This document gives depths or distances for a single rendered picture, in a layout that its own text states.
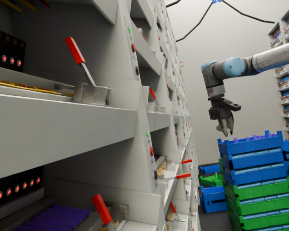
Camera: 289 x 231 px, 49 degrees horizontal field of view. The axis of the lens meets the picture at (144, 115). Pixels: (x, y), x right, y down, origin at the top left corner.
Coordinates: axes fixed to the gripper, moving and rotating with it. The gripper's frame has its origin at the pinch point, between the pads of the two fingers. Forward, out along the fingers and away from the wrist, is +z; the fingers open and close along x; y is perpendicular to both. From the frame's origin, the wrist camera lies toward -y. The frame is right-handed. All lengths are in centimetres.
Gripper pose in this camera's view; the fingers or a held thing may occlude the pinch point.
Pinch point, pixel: (229, 133)
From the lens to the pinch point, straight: 166.7
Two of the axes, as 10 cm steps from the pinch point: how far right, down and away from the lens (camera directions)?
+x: -7.9, 2.4, -5.6
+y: -5.6, 1.0, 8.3
